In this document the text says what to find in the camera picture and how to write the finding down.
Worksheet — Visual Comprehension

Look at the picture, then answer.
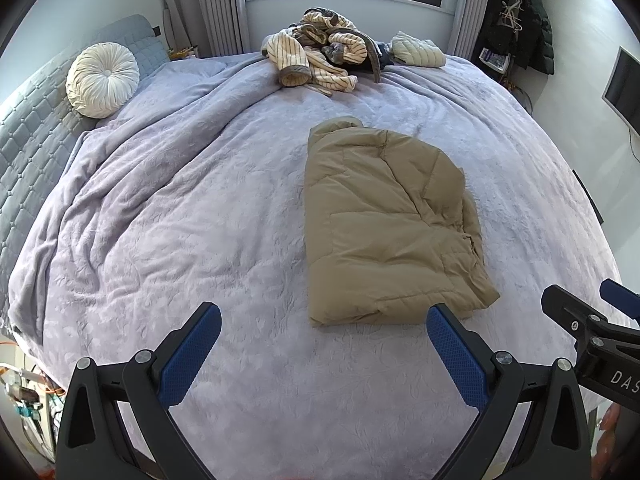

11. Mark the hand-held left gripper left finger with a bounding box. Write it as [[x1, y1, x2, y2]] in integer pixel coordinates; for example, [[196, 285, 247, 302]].
[[56, 301, 223, 480]]

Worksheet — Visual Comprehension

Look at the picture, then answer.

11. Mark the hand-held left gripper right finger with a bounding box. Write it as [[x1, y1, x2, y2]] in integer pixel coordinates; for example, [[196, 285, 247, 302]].
[[426, 302, 593, 480]]

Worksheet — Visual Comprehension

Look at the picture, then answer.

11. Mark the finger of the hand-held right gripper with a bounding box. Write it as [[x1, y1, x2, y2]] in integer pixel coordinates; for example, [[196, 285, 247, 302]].
[[600, 279, 640, 313], [541, 284, 640, 342]]

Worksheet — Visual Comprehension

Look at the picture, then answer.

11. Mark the tan puffer jacket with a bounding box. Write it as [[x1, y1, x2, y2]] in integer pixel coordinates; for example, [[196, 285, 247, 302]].
[[304, 116, 502, 328]]

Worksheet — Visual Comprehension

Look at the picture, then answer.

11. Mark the person's right hand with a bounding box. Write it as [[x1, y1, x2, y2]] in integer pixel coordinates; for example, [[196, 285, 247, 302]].
[[595, 406, 640, 480]]

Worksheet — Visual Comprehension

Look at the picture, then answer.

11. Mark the lavender plush blanket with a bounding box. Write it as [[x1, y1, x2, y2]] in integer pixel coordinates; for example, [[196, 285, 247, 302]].
[[7, 52, 623, 480]]

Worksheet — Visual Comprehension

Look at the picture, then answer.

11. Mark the white and blue box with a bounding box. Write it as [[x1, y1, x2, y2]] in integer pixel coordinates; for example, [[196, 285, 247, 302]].
[[479, 47, 512, 72]]

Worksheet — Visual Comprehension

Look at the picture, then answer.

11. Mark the grey quilted headboard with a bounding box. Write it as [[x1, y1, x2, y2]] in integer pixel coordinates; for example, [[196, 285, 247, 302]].
[[0, 14, 168, 311]]

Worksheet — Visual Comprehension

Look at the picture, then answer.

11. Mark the black hanging coat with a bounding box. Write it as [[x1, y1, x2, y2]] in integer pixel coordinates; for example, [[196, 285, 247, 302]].
[[487, 0, 556, 76]]

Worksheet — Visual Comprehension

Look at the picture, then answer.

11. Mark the round white pleated pillow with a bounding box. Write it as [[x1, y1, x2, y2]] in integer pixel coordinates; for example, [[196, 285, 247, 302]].
[[66, 42, 141, 120]]

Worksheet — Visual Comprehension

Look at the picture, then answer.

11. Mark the cream quilted jacket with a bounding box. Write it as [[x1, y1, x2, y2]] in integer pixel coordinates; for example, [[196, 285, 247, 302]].
[[390, 31, 447, 68]]

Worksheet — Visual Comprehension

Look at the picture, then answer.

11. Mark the dark grey garment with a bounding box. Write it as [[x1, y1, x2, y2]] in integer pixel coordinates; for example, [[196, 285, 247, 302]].
[[300, 7, 396, 83]]

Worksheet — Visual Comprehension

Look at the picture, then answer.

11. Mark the grey curtain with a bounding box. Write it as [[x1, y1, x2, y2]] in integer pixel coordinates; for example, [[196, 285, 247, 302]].
[[447, 0, 498, 58], [159, 0, 251, 58]]

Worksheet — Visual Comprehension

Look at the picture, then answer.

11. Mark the cream striped garment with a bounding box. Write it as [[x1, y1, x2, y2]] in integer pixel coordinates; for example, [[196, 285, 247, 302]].
[[261, 9, 370, 97]]

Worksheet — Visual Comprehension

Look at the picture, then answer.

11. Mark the tangle of cables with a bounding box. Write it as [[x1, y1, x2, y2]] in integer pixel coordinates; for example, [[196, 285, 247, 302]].
[[0, 340, 68, 461]]

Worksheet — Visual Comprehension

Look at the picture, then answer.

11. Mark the wall-mounted monitor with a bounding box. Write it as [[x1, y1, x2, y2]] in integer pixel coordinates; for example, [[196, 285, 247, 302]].
[[601, 46, 640, 136]]

